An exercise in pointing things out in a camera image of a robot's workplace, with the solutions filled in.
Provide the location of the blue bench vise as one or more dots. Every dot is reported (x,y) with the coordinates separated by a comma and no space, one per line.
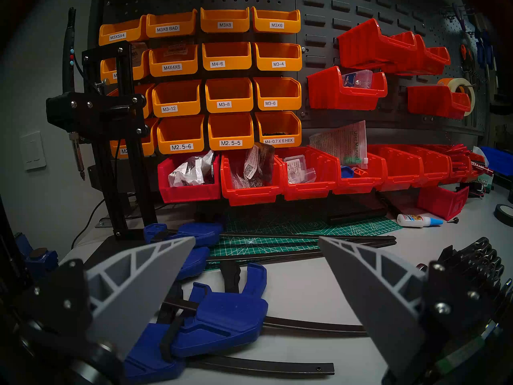
(40,260)

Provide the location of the Kimtech tissue box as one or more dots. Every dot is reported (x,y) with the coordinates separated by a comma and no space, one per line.
(483,183)

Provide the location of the orange bin labelled M3-12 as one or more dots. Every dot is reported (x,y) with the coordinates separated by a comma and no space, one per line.
(176,95)

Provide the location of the orange bin labelled M3X5X4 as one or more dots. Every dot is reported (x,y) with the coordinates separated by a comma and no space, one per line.
(120,29)

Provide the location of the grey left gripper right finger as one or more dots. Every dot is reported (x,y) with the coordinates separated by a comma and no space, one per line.
(372,300)

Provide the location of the orange bin labelled M2.5-6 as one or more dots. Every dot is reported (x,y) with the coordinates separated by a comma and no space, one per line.
(180,131)

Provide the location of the orange bin labelled M3-4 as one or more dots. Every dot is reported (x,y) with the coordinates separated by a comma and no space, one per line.
(276,53)

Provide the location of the orange bin labelled M3X6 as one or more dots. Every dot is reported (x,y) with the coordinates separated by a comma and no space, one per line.
(276,17)

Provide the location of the orange bin labelled M3-8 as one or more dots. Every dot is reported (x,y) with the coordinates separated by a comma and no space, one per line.
(228,91)

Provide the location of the orange bin labelled M4X4X6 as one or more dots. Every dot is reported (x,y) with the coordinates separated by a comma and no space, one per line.
(156,65)

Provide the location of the orange bin labelled M2.5-5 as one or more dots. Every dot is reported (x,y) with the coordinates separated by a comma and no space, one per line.
(230,127)

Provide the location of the black soldering press stand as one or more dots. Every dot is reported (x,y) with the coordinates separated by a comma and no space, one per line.
(100,107)

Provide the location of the white glue bottle blue cap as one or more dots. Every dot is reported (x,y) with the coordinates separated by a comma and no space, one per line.
(415,220)

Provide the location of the white wall light switch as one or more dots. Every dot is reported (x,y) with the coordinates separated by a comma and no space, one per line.
(33,151)

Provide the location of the cream masking tape roll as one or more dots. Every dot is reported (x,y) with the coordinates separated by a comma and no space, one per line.
(461,82)

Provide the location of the orange bin labelled M4-0.7X6 HEX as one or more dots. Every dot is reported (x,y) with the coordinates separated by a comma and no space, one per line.
(278,123)

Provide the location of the small blue plastic cap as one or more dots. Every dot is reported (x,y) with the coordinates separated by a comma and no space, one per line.
(348,172)

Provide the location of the blue plastic bin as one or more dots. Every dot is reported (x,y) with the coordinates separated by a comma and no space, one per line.
(499,159)

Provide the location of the orange plastic parts bin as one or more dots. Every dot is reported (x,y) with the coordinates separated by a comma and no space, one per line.
(107,67)
(149,97)
(150,141)

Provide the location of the green cutting mat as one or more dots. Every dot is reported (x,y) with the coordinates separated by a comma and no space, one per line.
(280,226)

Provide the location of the orange bin labelled M4-6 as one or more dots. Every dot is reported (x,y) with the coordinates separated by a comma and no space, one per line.
(226,53)

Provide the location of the longest chrome ratcheting wrench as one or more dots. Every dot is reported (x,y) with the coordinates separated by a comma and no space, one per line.
(481,242)

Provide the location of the red plastic parts bin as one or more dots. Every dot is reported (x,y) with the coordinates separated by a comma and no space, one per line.
(433,101)
(188,193)
(308,189)
(433,59)
(360,43)
(250,195)
(400,167)
(332,91)
(441,201)
(477,169)
(360,183)
(461,167)
(435,167)

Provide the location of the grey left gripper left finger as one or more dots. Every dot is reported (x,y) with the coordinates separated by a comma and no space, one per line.
(132,292)

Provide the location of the clear plastic parts bag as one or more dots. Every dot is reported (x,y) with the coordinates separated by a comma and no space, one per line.
(188,173)
(298,169)
(256,163)
(358,79)

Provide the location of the orange bin labelled M3-6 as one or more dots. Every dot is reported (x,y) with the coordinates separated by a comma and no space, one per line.
(276,91)

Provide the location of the orange bin labelled M3X8 BAD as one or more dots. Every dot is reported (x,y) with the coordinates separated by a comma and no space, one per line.
(176,19)

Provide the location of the black tape roll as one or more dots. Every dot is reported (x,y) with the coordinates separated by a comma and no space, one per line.
(499,217)

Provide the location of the dark grey pegboard tool panel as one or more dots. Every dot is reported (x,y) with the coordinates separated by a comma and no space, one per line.
(316,11)

